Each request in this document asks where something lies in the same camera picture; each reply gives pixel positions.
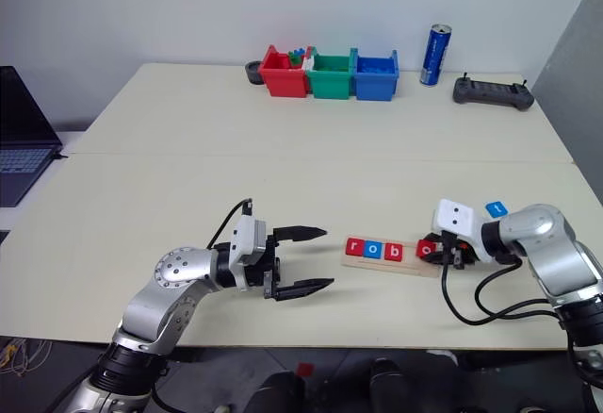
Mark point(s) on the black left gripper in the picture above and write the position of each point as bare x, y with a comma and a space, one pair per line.
268, 271

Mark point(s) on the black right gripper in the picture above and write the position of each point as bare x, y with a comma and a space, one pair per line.
459, 255

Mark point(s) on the red letter tile o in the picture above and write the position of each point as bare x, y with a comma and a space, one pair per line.
425, 248

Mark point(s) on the red letter tile b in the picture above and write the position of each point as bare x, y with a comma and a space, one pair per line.
393, 251

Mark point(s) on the red letter tile r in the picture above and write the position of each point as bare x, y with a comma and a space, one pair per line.
354, 247

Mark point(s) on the wooden letter tray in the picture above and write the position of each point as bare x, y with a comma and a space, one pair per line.
377, 266

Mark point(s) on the blue letter tile o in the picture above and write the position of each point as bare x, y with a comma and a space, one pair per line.
372, 249

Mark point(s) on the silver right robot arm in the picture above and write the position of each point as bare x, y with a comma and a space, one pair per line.
556, 243

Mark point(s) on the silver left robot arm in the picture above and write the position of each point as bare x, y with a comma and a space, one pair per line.
155, 304

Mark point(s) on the blue letter tile t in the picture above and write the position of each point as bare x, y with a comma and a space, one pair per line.
495, 209

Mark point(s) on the small red floor object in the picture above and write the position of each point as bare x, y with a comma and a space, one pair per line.
304, 369

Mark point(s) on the wide dark rounded shape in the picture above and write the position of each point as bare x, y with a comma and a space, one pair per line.
278, 394

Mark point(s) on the narrow dark rounded shape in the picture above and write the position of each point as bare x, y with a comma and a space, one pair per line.
387, 384

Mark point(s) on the dark grey remote controller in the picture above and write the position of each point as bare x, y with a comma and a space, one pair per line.
492, 92

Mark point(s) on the blue plastic bin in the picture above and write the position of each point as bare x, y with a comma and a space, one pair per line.
373, 87

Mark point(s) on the green plastic bin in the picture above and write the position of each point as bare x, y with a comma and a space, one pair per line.
330, 85

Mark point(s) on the red plastic bin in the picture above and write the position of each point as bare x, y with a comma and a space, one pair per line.
282, 82

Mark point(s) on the black round dish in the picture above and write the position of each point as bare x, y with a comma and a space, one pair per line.
252, 75

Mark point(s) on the blue drink can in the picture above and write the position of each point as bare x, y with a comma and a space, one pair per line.
435, 54

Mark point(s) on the white toy brick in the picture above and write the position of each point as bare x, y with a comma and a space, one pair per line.
308, 64

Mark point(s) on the green toy brick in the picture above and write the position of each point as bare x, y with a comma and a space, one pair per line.
295, 59

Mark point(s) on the black flat object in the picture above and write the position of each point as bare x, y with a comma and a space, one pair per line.
4, 236

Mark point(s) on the dark open laptop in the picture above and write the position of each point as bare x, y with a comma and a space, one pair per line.
23, 116

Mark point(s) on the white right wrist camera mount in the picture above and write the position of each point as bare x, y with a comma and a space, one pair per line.
454, 217

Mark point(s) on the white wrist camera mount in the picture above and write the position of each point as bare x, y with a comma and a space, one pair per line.
245, 234
454, 217

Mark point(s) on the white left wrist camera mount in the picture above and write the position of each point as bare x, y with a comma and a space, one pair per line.
245, 234

